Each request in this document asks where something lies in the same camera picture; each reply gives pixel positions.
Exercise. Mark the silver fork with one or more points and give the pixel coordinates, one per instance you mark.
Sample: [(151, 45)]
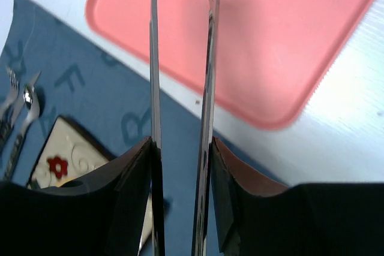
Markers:
[(12, 93)]

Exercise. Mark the silver metal tongs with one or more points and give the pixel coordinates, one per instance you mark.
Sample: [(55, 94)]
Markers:
[(201, 205)]

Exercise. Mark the blue letter-print placemat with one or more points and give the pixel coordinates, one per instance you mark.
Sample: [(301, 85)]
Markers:
[(79, 80)]

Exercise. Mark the pink plastic tray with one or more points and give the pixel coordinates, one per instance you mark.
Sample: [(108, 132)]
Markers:
[(271, 54)]

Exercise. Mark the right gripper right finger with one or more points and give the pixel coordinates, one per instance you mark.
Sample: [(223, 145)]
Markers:
[(256, 215)]

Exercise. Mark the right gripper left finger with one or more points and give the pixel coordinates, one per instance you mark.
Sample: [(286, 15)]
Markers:
[(99, 213)]

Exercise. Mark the silver spoon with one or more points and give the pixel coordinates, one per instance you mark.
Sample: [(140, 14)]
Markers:
[(31, 102)]

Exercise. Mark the square floral ceramic plate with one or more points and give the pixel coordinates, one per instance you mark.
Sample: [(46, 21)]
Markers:
[(69, 153)]

